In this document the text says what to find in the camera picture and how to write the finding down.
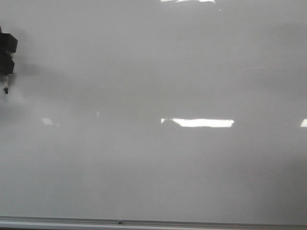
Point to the white whiteboard with aluminium frame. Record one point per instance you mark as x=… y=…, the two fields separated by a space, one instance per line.
x=156 y=110

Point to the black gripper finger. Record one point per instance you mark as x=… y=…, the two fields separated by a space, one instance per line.
x=6 y=64
x=8 y=44

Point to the white dry-erase marker black tip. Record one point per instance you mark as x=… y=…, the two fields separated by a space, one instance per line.
x=5 y=81

